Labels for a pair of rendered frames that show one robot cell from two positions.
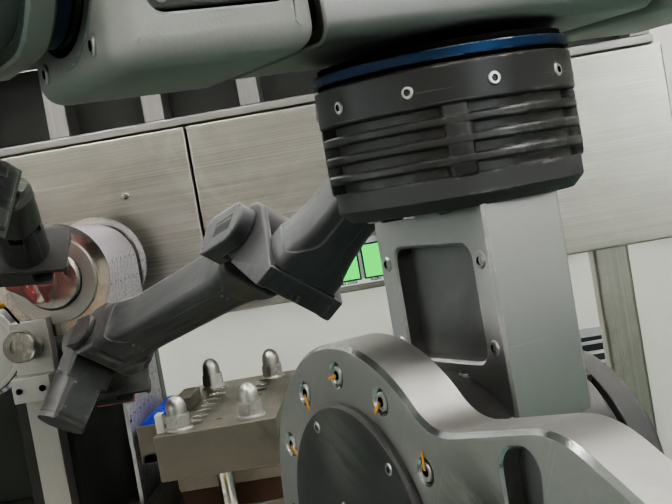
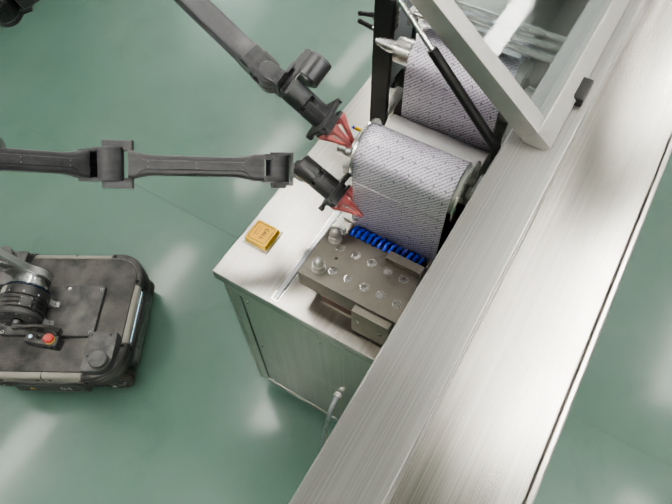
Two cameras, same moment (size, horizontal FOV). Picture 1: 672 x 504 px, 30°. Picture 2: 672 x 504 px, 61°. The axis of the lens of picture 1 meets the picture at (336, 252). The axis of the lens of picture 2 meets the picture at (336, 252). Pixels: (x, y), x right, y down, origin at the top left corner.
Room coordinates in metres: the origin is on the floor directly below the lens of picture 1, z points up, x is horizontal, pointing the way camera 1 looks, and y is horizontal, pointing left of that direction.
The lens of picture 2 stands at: (2.03, -0.45, 2.26)
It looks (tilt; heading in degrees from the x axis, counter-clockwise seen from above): 58 degrees down; 120
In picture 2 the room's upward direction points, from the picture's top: 2 degrees counter-clockwise
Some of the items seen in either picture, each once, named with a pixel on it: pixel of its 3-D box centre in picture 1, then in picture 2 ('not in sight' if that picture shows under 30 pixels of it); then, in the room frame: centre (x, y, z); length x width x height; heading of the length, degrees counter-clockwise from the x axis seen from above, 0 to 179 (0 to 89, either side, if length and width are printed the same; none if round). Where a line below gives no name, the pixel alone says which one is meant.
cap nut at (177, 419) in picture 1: (176, 412); (335, 233); (1.63, 0.24, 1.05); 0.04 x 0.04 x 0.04
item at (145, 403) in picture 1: (137, 365); (394, 223); (1.76, 0.30, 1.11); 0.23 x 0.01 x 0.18; 177
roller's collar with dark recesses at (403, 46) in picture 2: not in sight; (409, 52); (1.63, 0.62, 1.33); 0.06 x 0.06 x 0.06; 87
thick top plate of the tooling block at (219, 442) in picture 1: (236, 419); (383, 288); (1.79, 0.18, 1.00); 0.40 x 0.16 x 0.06; 177
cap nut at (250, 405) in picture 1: (248, 399); (318, 263); (1.63, 0.15, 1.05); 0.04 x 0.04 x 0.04
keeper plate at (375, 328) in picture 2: not in sight; (370, 327); (1.80, 0.09, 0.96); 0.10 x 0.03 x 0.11; 177
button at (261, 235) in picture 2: not in sight; (262, 235); (1.40, 0.22, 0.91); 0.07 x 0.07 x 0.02; 87
